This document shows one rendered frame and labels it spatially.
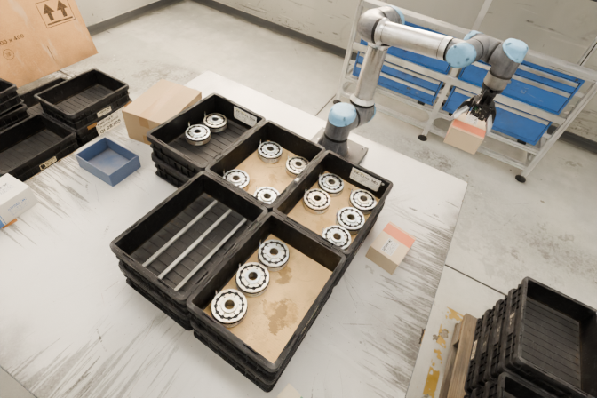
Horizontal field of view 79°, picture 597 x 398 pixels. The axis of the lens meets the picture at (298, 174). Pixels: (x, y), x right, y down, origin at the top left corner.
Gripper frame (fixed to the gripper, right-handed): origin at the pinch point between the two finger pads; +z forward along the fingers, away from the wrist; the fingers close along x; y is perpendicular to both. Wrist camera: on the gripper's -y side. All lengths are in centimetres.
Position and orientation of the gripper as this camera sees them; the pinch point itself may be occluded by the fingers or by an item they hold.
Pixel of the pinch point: (468, 127)
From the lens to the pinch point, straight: 156.8
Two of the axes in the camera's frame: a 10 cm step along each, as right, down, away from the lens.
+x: 8.7, 4.3, -2.6
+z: -1.2, 6.9, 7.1
